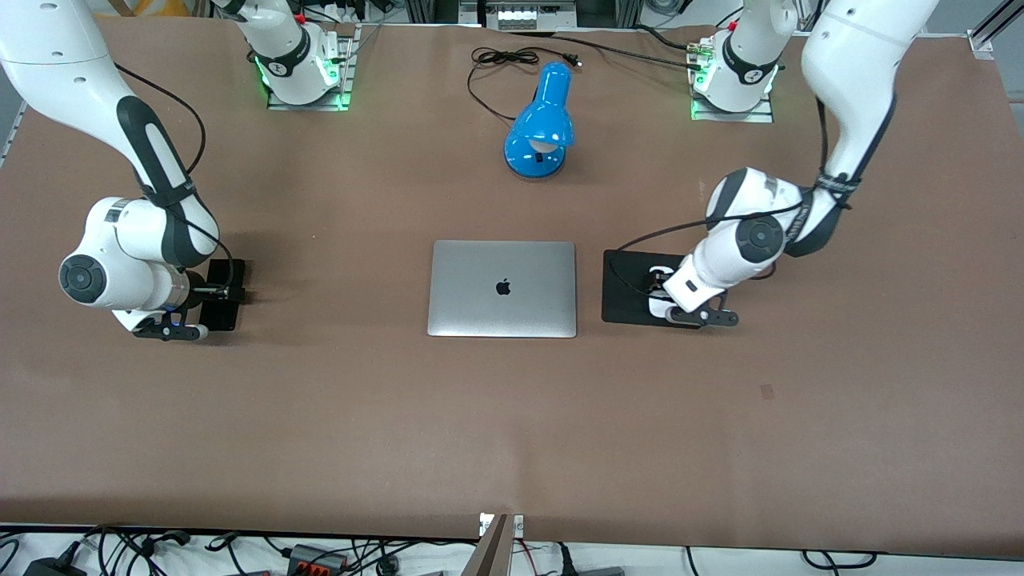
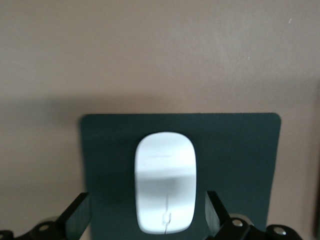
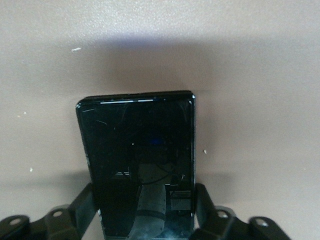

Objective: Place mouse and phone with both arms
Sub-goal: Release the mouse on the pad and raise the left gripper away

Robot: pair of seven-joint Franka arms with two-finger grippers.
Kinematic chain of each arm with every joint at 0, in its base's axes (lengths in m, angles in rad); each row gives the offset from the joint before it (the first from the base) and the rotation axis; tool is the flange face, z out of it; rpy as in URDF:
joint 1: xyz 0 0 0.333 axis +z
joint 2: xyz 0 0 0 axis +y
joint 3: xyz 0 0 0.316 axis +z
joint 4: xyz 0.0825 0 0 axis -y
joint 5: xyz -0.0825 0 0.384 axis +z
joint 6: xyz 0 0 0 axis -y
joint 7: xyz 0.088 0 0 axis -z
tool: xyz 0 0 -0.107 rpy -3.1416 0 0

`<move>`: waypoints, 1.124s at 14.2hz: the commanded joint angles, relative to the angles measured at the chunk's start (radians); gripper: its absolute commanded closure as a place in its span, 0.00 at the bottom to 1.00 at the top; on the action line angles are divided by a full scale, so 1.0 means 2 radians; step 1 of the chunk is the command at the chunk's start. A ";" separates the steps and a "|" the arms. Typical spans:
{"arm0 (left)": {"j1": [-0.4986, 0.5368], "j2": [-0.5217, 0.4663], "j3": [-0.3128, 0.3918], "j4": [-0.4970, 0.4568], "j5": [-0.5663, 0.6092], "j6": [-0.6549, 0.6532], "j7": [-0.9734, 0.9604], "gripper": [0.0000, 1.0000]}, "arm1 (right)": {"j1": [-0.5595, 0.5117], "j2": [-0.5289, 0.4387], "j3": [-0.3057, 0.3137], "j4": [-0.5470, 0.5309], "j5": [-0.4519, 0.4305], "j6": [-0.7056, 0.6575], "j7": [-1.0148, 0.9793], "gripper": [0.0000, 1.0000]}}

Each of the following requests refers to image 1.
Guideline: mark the white computer mouse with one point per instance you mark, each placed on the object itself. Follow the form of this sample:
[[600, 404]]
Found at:
[[658, 307]]

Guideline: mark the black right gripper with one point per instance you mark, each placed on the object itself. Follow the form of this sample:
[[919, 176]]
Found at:
[[198, 288]]

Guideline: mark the silver laptop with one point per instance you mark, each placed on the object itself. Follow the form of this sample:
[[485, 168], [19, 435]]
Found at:
[[502, 289]]

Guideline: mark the black mouse pad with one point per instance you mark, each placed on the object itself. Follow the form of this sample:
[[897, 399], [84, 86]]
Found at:
[[624, 308]]

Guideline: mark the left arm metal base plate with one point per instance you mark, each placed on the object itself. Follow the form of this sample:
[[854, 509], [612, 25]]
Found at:
[[732, 116]]

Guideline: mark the white power strip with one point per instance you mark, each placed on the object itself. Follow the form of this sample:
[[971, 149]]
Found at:
[[528, 16]]

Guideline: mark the blue desk lamp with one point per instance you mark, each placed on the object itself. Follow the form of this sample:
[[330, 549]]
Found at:
[[544, 120]]

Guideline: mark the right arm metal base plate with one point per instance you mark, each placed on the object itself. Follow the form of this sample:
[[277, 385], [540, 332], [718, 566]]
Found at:
[[346, 80]]

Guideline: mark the black power brick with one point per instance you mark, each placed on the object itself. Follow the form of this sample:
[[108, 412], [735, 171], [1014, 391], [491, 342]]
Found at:
[[52, 568]]

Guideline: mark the grey adapter with orange plugs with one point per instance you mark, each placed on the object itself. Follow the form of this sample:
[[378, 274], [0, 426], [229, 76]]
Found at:
[[316, 558]]

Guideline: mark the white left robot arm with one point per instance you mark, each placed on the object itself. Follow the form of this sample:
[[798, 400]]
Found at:
[[856, 48]]

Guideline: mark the black smartphone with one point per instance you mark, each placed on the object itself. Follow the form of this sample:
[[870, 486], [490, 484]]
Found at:
[[228, 318]]

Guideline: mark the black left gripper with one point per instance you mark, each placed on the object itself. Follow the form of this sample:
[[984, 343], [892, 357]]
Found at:
[[658, 281]]

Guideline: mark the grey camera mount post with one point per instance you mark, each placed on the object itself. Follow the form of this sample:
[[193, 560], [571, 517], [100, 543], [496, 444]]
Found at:
[[490, 552]]

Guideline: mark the aluminium corner bracket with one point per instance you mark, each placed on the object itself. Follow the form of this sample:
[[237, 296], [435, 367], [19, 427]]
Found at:
[[981, 44]]

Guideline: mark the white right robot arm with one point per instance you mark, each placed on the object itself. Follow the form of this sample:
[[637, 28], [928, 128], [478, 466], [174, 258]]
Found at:
[[56, 48]]

